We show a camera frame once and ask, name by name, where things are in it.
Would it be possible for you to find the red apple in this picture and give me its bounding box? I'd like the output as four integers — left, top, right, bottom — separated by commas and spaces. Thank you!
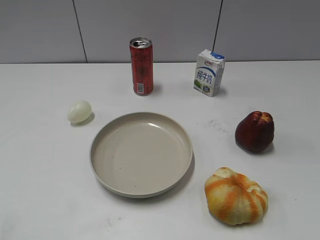
235, 111, 275, 154

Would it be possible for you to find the beige round plate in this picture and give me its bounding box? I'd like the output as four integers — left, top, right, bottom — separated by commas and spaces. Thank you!
89, 112, 194, 199

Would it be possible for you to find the red drink can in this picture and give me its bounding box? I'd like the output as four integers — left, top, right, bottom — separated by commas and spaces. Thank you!
129, 37, 154, 96

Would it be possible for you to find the white milk carton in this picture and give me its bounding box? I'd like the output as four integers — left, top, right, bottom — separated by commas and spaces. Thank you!
193, 49, 225, 98

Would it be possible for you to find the white egg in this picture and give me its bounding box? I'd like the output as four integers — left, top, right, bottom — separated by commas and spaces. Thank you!
67, 100, 92, 124

